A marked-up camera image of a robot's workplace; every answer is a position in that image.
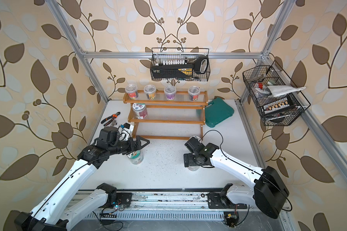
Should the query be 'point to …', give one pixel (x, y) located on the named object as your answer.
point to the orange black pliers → (114, 116)
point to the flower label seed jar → (140, 110)
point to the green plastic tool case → (217, 110)
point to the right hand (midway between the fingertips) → (192, 161)
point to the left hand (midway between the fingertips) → (144, 143)
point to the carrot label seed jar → (136, 157)
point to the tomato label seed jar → (193, 168)
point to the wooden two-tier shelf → (167, 114)
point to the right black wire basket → (256, 78)
